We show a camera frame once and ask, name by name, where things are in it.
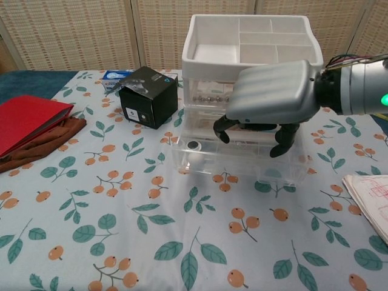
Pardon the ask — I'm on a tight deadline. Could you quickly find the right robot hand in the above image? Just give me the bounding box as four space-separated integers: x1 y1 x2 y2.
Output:
213 59 322 158

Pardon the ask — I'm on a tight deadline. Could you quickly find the clear drawer with white ball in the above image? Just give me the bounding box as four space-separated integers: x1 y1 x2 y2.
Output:
170 109 307 186

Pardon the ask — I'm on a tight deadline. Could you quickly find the white plastic drawer cabinet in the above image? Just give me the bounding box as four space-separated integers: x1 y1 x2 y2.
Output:
181 14 323 167

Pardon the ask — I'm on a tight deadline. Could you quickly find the clear drawer with beads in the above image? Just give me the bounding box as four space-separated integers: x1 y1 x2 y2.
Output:
186 78 242 107

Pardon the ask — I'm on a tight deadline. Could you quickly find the black cardboard box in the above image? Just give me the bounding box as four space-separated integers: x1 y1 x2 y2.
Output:
118 66 179 130

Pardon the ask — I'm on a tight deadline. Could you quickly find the blue white toothpaste box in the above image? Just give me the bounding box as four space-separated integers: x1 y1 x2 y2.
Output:
102 70 179 92

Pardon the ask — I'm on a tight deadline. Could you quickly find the floral fruit-print tablecloth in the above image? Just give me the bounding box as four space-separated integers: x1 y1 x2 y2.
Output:
0 69 388 291

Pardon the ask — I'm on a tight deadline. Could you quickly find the woven folding screen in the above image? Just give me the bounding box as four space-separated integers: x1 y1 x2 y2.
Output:
0 0 388 72

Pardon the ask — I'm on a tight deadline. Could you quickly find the brown cloth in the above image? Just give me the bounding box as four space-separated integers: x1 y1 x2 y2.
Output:
0 116 87 174

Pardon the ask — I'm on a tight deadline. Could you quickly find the red spiral notebook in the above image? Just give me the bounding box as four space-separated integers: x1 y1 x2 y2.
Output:
0 95 75 158

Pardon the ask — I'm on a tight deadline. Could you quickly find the silver bead string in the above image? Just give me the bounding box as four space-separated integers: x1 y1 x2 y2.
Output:
193 94 232 104

